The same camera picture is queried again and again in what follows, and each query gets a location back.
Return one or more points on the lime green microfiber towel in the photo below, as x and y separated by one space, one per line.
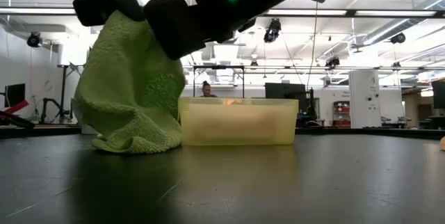
118 95

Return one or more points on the black light stand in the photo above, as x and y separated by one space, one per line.
63 88

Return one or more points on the wide black monitor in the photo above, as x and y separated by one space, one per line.
285 90

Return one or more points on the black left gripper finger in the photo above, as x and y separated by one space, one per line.
90 10
130 5

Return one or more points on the yellow translucent plastic bin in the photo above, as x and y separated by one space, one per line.
243 126

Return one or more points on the red bar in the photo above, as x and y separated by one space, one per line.
17 106

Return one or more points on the small black monitor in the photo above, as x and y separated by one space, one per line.
15 93

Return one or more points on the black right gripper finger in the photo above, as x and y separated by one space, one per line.
174 25

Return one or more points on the person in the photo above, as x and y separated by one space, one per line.
207 90

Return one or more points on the black frame stand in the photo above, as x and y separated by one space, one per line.
194 78

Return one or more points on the tall black monitor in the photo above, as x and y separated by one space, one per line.
439 93

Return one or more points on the red storage shelf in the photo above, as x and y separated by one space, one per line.
341 113

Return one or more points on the black ceiling spotlight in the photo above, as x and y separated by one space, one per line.
34 39
332 62
397 38
273 31

